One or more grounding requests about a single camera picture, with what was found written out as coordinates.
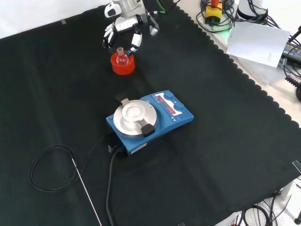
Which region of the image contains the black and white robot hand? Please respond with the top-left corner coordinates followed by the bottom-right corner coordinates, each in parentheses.
top-left (102, 1), bottom-right (143, 56)

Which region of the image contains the clear round-bottom flask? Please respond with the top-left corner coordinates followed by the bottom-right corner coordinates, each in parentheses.
top-left (116, 47), bottom-right (129, 65)

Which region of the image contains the yellow stop button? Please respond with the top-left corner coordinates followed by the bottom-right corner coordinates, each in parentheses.
top-left (205, 0), bottom-right (223, 24)

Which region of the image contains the blue heater with steel plate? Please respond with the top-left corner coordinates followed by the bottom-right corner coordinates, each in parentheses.
top-left (105, 90), bottom-right (195, 158)

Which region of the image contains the pale board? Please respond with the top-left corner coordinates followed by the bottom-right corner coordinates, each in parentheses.
top-left (226, 21), bottom-right (291, 68)

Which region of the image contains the black bench cloth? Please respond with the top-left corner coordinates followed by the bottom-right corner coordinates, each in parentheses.
top-left (0, 0), bottom-right (301, 226)

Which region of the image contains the black box with yellow print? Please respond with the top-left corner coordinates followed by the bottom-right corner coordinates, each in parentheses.
top-left (281, 39), bottom-right (301, 65)

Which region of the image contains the thin steel probe rod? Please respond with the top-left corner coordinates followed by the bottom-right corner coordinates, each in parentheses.
top-left (70, 158), bottom-right (102, 226)

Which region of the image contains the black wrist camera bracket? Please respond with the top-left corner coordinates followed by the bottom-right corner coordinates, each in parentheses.
top-left (144, 10), bottom-right (161, 37)

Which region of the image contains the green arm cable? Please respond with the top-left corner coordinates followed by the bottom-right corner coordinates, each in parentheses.
top-left (150, 0), bottom-right (170, 15)

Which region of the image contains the orange flask ring stand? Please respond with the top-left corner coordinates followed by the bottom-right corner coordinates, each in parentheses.
top-left (111, 51), bottom-right (136, 76)

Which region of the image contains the thick black power cable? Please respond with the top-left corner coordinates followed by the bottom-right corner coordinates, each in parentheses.
top-left (105, 146), bottom-right (126, 226)

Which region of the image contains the black coiled cable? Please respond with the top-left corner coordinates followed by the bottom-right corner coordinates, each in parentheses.
top-left (284, 74), bottom-right (301, 91)

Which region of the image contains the thin black probe cable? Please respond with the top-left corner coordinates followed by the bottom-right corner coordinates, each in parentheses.
top-left (28, 134), bottom-right (114, 192)

